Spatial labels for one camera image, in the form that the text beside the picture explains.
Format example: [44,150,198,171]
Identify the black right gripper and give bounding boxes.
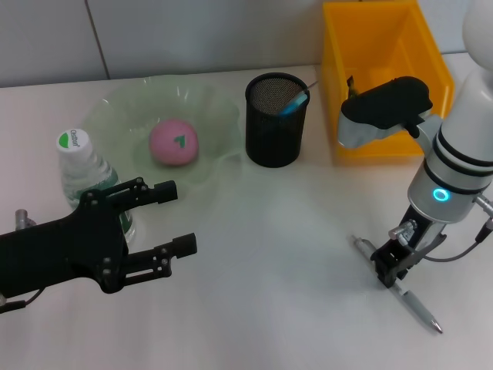
[370,206,448,290]

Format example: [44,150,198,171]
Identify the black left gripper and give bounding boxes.
[0,177,198,296]

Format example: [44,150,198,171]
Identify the silver ballpoint pen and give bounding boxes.
[350,234,444,335]

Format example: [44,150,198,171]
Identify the pink peach toy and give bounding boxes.
[149,118,201,167]

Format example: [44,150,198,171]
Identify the clear water bottle green label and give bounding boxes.
[56,128,136,244]

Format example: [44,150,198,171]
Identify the green plastic wrapper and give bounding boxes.
[346,75,361,102]

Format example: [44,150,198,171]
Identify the blue scissors with cap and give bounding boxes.
[279,92,310,116]

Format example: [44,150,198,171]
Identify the green glass fruit plate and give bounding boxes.
[82,76,242,193]

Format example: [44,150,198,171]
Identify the black mesh pen cup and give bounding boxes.
[245,72,311,168]

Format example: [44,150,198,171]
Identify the yellow plastic storage bin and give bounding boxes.
[321,0,456,158]

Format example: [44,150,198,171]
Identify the right wrist connector cable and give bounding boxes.
[388,194,493,264]

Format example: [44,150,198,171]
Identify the wrist connector cable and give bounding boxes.
[0,209,43,313]
[388,194,493,264]

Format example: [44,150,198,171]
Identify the left wrist connector cable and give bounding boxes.
[0,209,43,313]

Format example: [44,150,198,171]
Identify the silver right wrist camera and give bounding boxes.
[337,76,434,150]

